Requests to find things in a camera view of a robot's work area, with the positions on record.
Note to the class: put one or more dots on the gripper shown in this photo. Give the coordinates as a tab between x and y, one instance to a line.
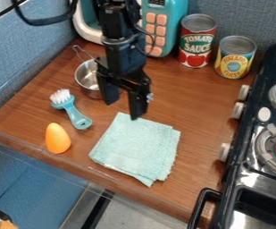
122	59

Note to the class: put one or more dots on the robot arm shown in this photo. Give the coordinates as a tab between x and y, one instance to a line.
114	18

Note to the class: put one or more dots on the silver pot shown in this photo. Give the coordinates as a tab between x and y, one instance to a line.
87	76

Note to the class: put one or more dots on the light blue cloth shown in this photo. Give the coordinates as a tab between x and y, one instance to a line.
138	149

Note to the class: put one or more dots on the teal scrub brush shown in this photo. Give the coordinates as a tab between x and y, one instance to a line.
69	108

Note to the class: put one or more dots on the orange toy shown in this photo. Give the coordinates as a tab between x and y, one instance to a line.
57	138

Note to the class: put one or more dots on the red tomato sauce can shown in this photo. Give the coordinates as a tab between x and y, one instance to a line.
197	40

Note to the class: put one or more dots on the yellow pineapple can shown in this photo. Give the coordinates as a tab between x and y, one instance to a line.
235	57

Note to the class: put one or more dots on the toy stove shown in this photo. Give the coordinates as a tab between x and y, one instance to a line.
255	143

